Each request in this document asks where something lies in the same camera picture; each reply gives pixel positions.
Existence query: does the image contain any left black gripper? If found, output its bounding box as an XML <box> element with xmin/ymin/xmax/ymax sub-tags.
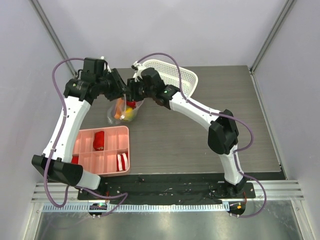
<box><xmin>96</xmin><ymin>68</ymin><xmax>131</xmax><ymax>101</ymax></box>

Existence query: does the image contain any clear pink zip top bag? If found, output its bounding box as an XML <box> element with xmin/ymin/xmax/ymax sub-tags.
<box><xmin>107</xmin><ymin>96</ymin><xmax>144</xmax><ymax>125</ymax></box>

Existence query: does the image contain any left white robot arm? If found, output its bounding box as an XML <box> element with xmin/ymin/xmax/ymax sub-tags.
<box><xmin>31</xmin><ymin>96</ymin><xmax>130</xmax><ymax>200</ymax></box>

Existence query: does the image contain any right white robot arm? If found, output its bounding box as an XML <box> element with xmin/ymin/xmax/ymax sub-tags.
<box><xmin>127</xmin><ymin>66</ymin><xmax>245</xmax><ymax>198</ymax></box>

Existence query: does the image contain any red fake food under arm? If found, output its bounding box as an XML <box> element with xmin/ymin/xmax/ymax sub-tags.
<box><xmin>71</xmin><ymin>155</ymin><xmax>79</xmax><ymax>165</ymax></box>

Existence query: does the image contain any red plush fake food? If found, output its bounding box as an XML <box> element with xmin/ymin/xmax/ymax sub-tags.
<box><xmin>92</xmin><ymin>130</ymin><xmax>105</xmax><ymax>151</ymax></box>

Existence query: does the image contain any red white striped fake food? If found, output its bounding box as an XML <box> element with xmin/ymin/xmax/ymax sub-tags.
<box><xmin>116</xmin><ymin>152</ymin><xmax>130</xmax><ymax>172</ymax></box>

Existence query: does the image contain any white perforated plastic basket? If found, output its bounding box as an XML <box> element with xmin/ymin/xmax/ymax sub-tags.
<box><xmin>140</xmin><ymin>59</ymin><xmax>198</xmax><ymax>98</ymax></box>

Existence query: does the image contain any pink divided organizer tray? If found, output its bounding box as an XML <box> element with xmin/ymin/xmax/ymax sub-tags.
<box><xmin>72</xmin><ymin>125</ymin><xmax>131</xmax><ymax>177</ymax></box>

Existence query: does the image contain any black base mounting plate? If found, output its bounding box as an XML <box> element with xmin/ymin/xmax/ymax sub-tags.
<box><xmin>93</xmin><ymin>181</ymin><xmax>256</xmax><ymax>203</ymax></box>

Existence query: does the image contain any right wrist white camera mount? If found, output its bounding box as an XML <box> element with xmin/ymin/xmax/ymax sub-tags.
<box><xmin>131</xmin><ymin>61</ymin><xmax>146</xmax><ymax>82</ymax></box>

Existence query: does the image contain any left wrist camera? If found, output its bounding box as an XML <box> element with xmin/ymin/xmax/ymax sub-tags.
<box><xmin>82</xmin><ymin>57</ymin><xmax>105</xmax><ymax>76</ymax></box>

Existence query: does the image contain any slotted grey cable duct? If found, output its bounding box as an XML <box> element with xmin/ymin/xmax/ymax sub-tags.
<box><xmin>42</xmin><ymin>202</ymin><xmax>230</xmax><ymax>213</ymax></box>

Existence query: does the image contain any left aluminium corner post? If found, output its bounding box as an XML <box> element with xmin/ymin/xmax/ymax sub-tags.
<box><xmin>29</xmin><ymin>0</ymin><xmax>69</xmax><ymax>60</ymax></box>

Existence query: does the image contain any aluminium corner post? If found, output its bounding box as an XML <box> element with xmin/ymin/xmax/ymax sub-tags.
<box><xmin>249</xmin><ymin>0</ymin><xmax>297</xmax><ymax>75</ymax></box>
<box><xmin>29</xmin><ymin>0</ymin><xmax>69</xmax><ymax>60</ymax></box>

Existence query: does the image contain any aluminium front rail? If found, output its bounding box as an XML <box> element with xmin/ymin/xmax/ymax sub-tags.
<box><xmin>31</xmin><ymin>180</ymin><xmax>305</xmax><ymax>202</ymax></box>

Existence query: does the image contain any right aluminium corner post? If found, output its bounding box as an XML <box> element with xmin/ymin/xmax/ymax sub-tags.
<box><xmin>249</xmin><ymin>0</ymin><xmax>297</xmax><ymax>75</ymax></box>

